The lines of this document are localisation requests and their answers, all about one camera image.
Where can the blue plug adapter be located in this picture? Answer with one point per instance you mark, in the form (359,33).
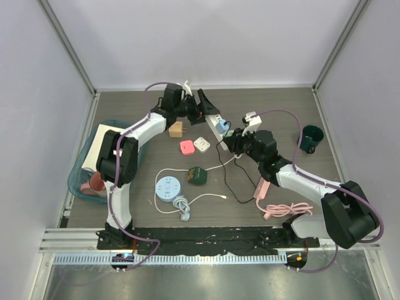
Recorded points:
(222,126)

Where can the pink square plug adapter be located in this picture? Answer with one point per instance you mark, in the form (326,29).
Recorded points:
(187,147)

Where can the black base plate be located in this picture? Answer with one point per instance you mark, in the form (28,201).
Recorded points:
(205,241)

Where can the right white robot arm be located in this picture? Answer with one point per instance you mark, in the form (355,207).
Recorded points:
(348,216)

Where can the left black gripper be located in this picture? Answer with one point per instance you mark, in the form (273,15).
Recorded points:
(207,109)

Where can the dark green mug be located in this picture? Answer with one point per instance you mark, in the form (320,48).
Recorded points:
(310,139)

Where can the white square plug adapter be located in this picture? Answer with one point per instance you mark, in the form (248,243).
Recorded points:
(201,144)

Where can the round blue power socket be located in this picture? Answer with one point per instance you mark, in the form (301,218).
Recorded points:
(168,190)

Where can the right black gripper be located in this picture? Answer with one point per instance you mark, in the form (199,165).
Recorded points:
(234,142)

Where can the teal plastic bin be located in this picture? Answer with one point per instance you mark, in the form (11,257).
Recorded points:
(79,180)

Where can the pink power strip with cable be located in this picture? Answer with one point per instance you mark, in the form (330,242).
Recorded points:
(271,210)

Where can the dark green cube socket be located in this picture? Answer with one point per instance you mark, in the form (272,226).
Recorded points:
(197,176)

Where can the white power strip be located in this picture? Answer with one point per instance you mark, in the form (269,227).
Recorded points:
(212,120)

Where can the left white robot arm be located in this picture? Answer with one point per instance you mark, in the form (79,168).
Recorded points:
(118,156)

